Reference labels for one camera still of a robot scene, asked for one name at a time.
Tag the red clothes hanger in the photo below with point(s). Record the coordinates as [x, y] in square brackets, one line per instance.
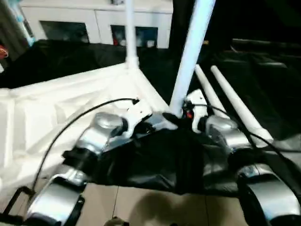
[3, 52]

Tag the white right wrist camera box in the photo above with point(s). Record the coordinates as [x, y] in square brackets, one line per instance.
[196, 106]

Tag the white plastic table top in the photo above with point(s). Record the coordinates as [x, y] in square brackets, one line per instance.
[56, 113]

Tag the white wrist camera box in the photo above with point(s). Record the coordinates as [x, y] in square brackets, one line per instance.
[136, 115]
[196, 106]

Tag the black mat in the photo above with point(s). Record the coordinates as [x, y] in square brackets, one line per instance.
[155, 165]

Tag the white plastic table leg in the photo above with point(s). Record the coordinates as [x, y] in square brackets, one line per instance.
[193, 52]
[237, 103]
[130, 33]
[209, 92]

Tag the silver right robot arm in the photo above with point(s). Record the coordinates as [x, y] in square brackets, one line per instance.
[244, 155]

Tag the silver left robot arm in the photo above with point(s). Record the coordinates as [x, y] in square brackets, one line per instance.
[94, 136]

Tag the large black furniture piece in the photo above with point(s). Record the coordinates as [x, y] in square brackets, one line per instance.
[254, 19]

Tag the pale blue translucent object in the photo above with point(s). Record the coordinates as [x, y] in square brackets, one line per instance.
[21, 21]

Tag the black robot left foot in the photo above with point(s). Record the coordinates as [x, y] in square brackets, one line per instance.
[115, 222]

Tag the white cabinet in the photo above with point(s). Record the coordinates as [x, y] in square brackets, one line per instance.
[94, 16]

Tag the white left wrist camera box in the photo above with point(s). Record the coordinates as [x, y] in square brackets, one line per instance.
[136, 115]

